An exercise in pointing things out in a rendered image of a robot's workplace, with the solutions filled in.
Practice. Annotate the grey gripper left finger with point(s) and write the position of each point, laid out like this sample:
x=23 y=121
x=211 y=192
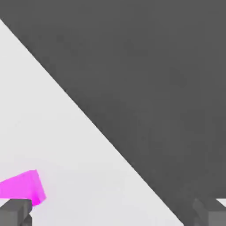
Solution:
x=14 y=212

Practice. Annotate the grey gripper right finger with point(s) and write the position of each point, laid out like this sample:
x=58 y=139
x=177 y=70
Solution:
x=211 y=214

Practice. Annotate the large magenta box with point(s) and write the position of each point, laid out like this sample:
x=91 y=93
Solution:
x=21 y=187

